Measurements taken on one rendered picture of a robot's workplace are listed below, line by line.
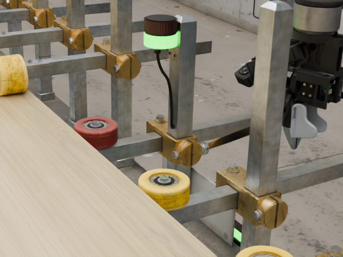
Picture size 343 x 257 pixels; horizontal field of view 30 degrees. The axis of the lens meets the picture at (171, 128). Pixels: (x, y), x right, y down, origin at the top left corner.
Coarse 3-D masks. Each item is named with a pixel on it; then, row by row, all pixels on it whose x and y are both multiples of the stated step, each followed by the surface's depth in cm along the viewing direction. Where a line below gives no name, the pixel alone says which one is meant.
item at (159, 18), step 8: (152, 16) 113; (160, 16) 113; (168, 16) 113; (152, 48) 113; (176, 48) 115; (168, 56) 118; (176, 56) 115; (160, 64) 115; (168, 80) 117; (168, 88) 118
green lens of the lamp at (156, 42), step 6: (144, 36) 112; (150, 36) 111; (156, 36) 111; (168, 36) 111; (174, 36) 112; (144, 42) 113; (150, 42) 112; (156, 42) 111; (162, 42) 111; (168, 42) 111; (174, 42) 112; (156, 48) 111; (162, 48) 111; (168, 48) 112
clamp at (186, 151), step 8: (152, 120) 130; (152, 128) 128; (160, 128) 126; (168, 136) 123; (192, 136) 123; (168, 144) 123; (176, 144) 121; (184, 144) 120; (192, 144) 120; (160, 152) 126; (168, 152) 123; (176, 152) 120; (184, 152) 120; (192, 152) 121; (200, 152) 122; (176, 160) 122; (184, 160) 121; (192, 160) 122
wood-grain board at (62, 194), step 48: (0, 96) 132; (0, 144) 110; (48, 144) 110; (0, 192) 94; (48, 192) 94; (96, 192) 95; (144, 192) 95; (0, 240) 82; (48, 240) 83; (96, 240) 83; (144, 240) 83; (192, 240) 84
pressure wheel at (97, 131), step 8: (80, 120) 119; (88, 120) 119; (96, 120) 118; (104, 120) 120; (112, 120) 119; (80, 128) 115; (88, 128) 116; (96, 128) 116; (104, 128) 116; (112, 128) 116; (88, 136) 114; (96, 136) 114; (104, 136) 115; (112, 136) 116; (96, 144) 115; (104, 144) 115; (112, 144) 117
